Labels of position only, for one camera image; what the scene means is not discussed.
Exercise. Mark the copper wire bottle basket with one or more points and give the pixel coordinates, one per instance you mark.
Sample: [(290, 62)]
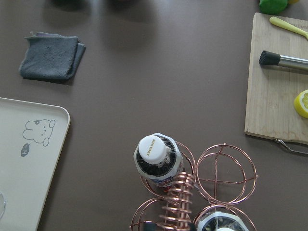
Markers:
[(220, 179)]

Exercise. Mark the tea bottle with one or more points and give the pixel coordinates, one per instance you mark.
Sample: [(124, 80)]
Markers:
[(158, 159), (220, 221)]

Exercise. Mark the yellow plastic knife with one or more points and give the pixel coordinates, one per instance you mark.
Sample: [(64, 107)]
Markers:
[(285, 25)]

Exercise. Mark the clear wine glass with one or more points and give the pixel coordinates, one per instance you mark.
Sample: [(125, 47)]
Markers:
[(2, 205)]

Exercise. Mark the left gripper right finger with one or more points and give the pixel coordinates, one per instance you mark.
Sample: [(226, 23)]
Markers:
[(191, 227)]

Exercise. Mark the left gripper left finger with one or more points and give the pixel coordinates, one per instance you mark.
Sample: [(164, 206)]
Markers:
[(149, 226)]

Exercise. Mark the cream tray with bear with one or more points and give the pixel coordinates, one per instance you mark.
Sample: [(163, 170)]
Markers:
[(31, 140)]

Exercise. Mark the grey folded cloth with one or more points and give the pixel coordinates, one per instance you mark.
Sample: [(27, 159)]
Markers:
[(51, 57)]

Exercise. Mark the green lime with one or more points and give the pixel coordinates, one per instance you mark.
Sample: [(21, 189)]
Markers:
[(272, 6)]

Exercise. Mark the bamboo cutting board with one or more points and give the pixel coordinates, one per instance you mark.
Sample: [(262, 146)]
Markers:
[(271, 91)]

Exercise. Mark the half lemon slice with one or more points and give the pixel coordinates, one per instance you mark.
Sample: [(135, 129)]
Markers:
[(301, 104)]

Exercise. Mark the upper whole lemon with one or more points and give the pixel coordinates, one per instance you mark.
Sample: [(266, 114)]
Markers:
[(292, 1)]

